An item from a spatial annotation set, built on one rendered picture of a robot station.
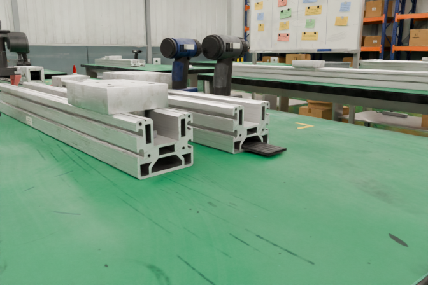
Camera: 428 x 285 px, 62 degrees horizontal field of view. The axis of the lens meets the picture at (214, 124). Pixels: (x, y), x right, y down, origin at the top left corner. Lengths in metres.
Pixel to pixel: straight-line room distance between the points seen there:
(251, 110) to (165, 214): 0.33
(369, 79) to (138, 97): 1.63
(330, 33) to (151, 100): 3.25
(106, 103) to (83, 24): 12.20
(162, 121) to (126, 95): 0.07
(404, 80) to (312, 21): 2.06
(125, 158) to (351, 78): 1.72
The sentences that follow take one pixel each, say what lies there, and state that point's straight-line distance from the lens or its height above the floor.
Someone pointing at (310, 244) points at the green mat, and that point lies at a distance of 0.36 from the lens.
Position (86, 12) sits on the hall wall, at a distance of 12.83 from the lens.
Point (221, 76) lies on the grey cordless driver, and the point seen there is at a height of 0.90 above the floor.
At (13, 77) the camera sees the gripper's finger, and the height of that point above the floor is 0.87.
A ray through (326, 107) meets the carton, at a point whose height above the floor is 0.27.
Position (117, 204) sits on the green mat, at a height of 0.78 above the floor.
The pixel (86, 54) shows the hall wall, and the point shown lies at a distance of 12.72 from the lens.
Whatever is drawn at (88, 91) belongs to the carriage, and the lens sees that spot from 0.61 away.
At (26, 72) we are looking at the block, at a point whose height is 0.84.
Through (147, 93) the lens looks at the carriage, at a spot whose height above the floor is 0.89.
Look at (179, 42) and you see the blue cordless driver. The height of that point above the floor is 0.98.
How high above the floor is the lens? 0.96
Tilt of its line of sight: 12 degrees down
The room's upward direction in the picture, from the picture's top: straight up
